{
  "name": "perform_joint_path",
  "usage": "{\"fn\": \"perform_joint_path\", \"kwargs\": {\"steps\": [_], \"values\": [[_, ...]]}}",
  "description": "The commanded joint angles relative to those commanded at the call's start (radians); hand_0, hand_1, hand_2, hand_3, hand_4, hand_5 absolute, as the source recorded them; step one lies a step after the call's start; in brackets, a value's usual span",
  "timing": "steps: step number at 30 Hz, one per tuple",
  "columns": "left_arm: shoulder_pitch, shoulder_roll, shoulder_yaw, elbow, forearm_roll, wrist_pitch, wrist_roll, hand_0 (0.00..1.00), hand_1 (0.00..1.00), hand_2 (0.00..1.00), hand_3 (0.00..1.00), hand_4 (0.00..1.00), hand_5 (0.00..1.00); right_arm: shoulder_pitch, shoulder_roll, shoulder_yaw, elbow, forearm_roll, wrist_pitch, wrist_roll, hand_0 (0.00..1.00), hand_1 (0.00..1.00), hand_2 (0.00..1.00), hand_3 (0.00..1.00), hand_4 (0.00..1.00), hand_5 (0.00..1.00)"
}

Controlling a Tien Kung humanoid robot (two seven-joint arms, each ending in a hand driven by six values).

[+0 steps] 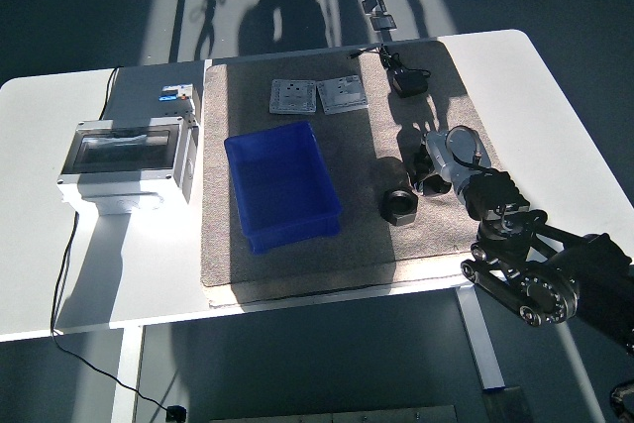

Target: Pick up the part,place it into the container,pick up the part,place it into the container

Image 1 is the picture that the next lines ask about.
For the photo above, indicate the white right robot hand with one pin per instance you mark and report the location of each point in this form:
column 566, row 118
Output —
column 448, row 158

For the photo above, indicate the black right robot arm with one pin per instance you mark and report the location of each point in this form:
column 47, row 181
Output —
column 560, row 284

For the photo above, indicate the blue plastic box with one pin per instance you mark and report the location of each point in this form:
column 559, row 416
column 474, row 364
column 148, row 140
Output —
column 280, row 180

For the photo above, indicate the white distribution box clear lid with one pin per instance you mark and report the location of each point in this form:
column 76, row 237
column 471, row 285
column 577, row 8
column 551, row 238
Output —
column 124, row 155

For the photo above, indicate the grey-brown mat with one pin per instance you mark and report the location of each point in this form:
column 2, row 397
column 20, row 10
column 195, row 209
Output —
column 356, row 155

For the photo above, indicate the grey socket plate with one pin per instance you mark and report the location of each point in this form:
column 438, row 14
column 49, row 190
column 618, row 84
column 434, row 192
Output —
column 343, row 92
column 292, row 96

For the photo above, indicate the black floor clamp device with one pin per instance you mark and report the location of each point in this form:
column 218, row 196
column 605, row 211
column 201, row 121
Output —
column 379, row 14

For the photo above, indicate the white table leg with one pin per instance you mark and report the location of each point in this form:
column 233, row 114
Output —
column 483, row 339
column 126, row 373

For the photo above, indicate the grey table foot block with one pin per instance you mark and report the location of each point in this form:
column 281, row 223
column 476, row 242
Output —
column 505, row 405

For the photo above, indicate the white blue circuit breaker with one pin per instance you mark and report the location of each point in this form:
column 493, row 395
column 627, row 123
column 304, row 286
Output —
column 176, row 98

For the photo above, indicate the black floor plug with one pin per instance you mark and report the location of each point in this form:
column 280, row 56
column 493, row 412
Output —
column 176, row 413

